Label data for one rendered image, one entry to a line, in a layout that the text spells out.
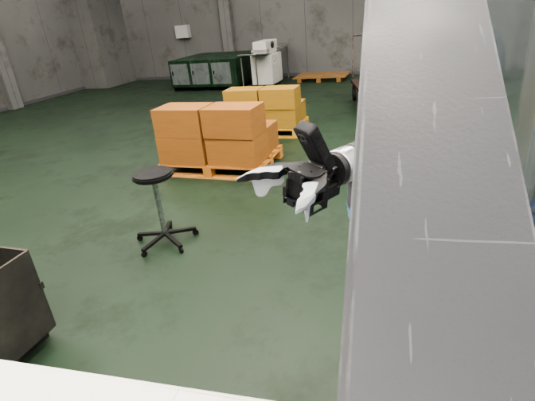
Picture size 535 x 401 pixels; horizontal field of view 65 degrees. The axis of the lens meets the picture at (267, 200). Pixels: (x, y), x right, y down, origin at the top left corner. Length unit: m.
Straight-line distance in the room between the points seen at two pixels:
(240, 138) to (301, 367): 2.78
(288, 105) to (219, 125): 1.64
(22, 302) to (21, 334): 0.18
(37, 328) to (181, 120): 2.77
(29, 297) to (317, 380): 1.64
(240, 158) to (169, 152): 0.88
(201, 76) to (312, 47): 2.98
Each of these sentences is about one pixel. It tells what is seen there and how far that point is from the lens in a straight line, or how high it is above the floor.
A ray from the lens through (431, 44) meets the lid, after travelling 0.32.
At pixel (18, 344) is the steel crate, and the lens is 2.80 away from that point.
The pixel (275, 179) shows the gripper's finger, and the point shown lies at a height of 1.45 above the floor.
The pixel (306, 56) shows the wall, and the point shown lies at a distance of 11.64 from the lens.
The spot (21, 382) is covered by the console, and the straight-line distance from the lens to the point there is 0.32.
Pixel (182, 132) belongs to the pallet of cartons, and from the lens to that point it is 4.86.
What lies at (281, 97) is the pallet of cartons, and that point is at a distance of 6.01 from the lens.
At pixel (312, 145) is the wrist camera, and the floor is 1.51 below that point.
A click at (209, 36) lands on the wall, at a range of 12.68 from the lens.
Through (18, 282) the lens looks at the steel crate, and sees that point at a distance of 2.70.
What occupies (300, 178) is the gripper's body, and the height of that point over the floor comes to 1.46.
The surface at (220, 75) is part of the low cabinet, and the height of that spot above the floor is 0.36.
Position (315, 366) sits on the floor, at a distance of 2.41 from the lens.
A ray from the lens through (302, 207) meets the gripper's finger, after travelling 0.69.
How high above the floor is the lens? 1.75
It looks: 25 degrees down
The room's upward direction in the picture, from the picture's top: 5 degrees counter-clockwise
